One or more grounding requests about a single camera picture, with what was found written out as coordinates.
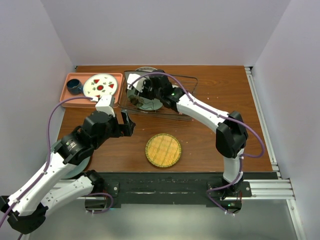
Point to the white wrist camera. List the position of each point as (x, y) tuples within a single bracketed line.
[(106, 104), (135, 81)]

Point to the mint green flower plate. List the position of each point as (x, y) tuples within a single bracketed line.
[(143, 103)]

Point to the white square plate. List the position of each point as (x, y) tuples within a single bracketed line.
[(141, 74)]

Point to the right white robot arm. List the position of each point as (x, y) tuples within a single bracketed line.
[(230, 134)]

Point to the green rim white plate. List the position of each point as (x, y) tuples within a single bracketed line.
[(146, 69)]

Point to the dark blue mug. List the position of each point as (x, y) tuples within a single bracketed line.
[(74, 86)]

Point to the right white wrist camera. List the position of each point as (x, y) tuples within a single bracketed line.
[(135, 81)]

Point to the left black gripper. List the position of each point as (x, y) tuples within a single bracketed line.
[(124, 129)]

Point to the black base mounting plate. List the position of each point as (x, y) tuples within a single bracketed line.
[(173, 188)]

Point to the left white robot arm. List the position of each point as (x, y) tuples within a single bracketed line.
[(27, 209)]

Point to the woven bamboo pattern plate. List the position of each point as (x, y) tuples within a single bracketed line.
[(163, 150)]

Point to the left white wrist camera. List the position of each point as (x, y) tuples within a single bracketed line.
[(106, 104)]

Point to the white watermelon pattern plate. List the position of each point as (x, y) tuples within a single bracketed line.
[(99, 85)]

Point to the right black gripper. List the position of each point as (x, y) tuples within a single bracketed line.
[(146, 82)]

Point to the grey green plate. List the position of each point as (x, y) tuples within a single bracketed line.
[(80, 167)]

